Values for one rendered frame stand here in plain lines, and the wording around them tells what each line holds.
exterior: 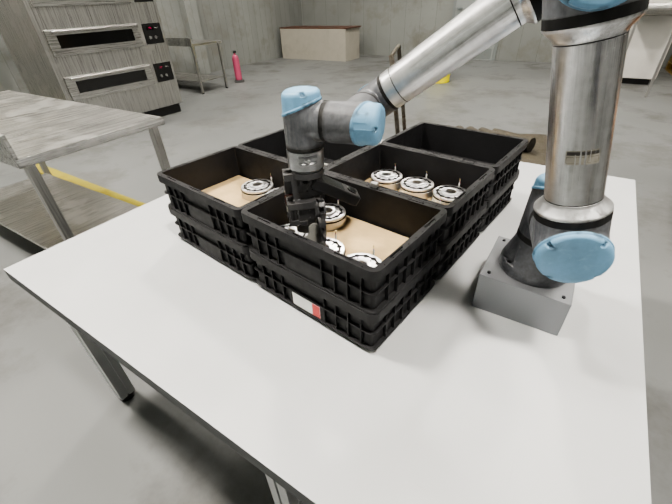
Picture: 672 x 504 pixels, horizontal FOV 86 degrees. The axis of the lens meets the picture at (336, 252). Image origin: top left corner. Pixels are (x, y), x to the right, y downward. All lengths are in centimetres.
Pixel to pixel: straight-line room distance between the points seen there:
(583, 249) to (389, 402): 43
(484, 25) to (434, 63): 9
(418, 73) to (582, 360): 67
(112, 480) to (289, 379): 100
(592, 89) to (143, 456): 164
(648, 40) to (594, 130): 737
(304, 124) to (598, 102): 45
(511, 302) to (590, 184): 35
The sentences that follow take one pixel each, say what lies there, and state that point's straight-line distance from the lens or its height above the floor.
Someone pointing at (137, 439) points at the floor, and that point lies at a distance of 171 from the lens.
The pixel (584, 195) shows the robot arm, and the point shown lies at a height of 107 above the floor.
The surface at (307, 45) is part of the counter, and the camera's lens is 1098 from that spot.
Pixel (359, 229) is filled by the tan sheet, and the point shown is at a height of 83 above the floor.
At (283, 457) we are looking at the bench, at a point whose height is 70.
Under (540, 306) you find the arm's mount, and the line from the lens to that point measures 92.
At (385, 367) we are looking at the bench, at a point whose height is 70.
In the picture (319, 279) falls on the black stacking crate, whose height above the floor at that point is 84.
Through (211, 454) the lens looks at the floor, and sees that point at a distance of 157.
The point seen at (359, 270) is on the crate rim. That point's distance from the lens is 67.
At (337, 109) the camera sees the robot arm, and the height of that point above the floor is 118.
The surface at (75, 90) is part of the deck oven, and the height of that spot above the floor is 55.
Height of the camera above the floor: 134
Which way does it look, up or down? 35 degrees down
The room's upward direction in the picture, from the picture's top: 3 degrees counter-clockwise
